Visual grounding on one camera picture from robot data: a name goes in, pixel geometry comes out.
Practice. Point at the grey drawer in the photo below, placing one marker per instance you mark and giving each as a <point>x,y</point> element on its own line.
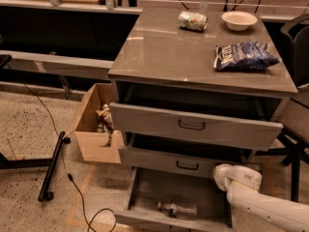
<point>195,127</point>
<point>180,157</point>
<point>148,187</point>

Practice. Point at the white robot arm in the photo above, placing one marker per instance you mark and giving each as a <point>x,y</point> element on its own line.
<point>242,186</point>

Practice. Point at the grey top drawer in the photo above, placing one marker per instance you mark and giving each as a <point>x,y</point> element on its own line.
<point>195,127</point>

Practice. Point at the grey drawer cabinet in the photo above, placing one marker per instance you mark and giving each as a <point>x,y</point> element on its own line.
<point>163,66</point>

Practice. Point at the grey bottom drawer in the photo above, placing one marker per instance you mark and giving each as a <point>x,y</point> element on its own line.
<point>148,187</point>

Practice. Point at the items inside cardboard box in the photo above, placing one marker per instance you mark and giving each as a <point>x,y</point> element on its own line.
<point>105,123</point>

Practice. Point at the cardboard box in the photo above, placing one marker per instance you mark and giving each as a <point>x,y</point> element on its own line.
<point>95,144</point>

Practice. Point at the crushed green white can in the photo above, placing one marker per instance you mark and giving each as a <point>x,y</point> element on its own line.
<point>193,21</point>

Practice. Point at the clear plastic bottle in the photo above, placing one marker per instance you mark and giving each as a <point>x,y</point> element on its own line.
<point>178,209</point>

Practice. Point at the blue chip bag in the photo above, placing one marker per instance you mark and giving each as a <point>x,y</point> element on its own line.
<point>249,56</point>

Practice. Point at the black floor stand leg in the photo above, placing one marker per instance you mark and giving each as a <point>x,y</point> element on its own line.
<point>50,164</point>

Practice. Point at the white paper bowl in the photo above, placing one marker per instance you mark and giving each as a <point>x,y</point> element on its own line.
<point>239,21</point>

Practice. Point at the black office chair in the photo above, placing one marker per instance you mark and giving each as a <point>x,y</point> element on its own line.
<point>295,116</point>

